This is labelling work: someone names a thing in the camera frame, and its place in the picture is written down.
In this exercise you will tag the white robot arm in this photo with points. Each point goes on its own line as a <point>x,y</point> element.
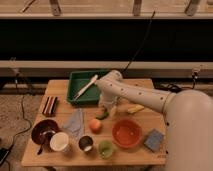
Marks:
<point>188,116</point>

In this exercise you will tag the metal cup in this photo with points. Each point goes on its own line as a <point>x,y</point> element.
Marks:
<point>85,143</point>

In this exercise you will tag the green plastic cup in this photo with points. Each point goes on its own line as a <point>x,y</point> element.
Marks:
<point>106,149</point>

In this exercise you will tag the white paper cup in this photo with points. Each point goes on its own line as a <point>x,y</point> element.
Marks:
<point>60,142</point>

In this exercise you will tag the white dish brush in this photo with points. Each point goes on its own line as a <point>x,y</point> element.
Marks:
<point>82,90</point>

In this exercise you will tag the green plastic tray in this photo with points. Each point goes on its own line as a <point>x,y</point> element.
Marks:
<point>79,79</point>

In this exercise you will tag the orange peach fruit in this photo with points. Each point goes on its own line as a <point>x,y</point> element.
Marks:
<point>95,125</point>

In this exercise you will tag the blue folded cloth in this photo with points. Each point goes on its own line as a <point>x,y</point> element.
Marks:
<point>74,125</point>

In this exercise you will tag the orange plastic bowl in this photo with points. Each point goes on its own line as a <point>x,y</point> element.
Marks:
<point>126,133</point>

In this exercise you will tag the striped brown block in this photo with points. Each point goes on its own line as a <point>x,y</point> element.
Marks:
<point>49,107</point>

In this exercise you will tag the wooden table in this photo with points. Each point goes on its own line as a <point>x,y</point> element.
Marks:
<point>147,119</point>

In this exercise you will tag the blue sponge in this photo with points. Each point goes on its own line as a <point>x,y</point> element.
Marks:
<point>154,140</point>

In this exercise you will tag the dark spoon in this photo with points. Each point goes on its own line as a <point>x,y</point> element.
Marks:
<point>46,138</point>

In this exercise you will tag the dark brown bowl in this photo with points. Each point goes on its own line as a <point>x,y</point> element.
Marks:
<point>44,129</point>

